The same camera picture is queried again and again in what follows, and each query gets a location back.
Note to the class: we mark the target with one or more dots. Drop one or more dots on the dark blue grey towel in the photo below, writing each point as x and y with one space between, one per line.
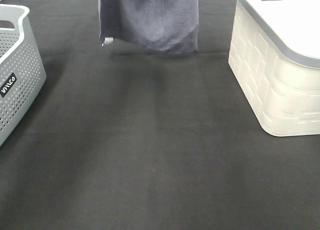
163 26

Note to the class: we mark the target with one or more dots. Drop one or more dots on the black table cloth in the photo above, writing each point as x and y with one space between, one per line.
119 138

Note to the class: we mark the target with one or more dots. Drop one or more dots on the grey perforated plastic basket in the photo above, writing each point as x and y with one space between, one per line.
22 72

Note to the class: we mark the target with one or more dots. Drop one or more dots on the cream plastic basket grey rim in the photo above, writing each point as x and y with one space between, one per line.
275 57

